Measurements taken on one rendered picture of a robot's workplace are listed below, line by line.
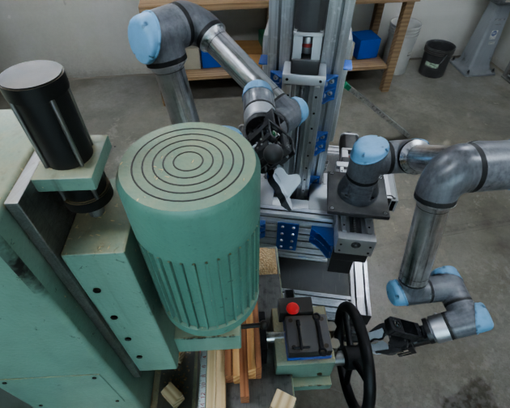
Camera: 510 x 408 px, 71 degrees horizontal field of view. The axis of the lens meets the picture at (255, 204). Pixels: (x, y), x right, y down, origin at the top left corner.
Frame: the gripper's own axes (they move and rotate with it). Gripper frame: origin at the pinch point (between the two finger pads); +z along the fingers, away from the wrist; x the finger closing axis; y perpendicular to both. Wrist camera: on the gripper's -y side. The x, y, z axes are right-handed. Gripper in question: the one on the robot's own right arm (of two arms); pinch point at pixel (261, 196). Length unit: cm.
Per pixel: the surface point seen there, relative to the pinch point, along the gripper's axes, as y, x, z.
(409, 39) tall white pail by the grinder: 42, 182, -292
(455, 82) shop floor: 51, 246, -275
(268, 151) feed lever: 8.2, -6.0, -0.6
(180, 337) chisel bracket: -29.1, 4.0, 15.6
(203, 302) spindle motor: -6.6, -7.0, 20.9
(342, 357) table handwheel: -21, 48, 13
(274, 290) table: -26.7, 31.3, -3.5
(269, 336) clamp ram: -24.2, 24.9, 12.0
